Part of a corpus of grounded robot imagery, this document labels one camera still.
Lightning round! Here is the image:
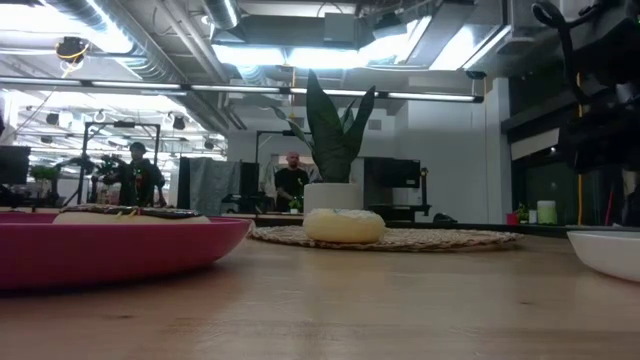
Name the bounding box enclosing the chocolate frosted sprinkle donut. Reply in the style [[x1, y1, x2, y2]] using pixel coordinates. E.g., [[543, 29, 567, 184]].
[[52, 203, 212, 225]]

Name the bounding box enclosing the snake plant in white pot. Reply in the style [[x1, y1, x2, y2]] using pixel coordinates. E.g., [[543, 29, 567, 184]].
[[272, 69, 377, 217]]

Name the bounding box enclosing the person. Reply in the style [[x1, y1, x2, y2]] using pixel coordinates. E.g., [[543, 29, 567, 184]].
[[117, 142, 167, 209], [273, 151, 311, 212]]

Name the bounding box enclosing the white frosted blue drizzle donut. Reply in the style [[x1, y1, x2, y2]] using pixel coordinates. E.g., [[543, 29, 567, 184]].
[[302, 208, 387, 245]]

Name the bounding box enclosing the black monitor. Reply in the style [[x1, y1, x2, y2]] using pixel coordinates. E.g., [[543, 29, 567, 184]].
[[0, 145, 32, 186], [363, 157, 422, 190]]

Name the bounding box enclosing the grey fabric cover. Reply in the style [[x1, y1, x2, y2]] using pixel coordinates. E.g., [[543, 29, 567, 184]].
[[188, 157, 241, 216]]

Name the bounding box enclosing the round woven placemat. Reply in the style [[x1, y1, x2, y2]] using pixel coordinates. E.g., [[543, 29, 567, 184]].
[[249, 224, 524, 253]]

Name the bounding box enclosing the long ceiling tube light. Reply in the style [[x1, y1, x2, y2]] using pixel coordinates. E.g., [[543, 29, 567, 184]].
[[0, 75, 484, 104]]

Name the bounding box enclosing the green and white cup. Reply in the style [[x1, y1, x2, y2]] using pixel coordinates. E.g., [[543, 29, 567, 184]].
[[536, 199, 558, 225]]

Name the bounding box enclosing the pink plate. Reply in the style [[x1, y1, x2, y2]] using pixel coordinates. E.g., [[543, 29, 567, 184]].
[[0, 212, 254, 292]]

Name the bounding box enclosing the leafy green plant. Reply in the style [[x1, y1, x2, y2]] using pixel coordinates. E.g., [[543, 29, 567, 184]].
[[29, 164, 60, 199]]

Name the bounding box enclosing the white plate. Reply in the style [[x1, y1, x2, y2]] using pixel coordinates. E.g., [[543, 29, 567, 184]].
[[566, 229, 640, 284]]

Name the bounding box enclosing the silver spiral air duct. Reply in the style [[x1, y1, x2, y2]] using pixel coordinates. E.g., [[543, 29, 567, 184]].
[[202, 0, 241, 30]]

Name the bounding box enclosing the yellow hanging cable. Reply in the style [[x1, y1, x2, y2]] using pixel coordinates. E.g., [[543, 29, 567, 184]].
[[576, 72, 585, 226]]

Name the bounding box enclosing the yellow cable reel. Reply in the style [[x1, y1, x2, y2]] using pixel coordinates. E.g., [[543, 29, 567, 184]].
[[54, 35, 91, 64]]

